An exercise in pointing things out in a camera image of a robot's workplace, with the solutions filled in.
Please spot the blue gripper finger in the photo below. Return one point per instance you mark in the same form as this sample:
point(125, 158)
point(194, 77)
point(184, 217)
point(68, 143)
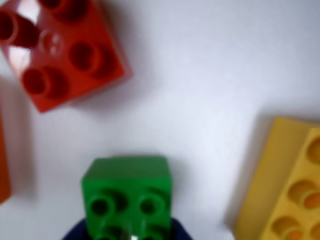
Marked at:
point(180, 230)
point(75, 231)

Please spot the green 2x4 block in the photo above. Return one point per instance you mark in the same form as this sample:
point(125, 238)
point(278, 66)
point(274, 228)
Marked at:
point(127, 175)

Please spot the orange 2x4 block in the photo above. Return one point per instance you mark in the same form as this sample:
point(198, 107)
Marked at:
point(3, 162)

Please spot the yellow 2x4 block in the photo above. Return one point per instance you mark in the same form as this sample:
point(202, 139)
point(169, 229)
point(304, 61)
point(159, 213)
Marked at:
point(280, 175)

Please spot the red 2x2 block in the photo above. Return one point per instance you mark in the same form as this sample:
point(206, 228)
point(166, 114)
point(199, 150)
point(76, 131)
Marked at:
point(75, 50)

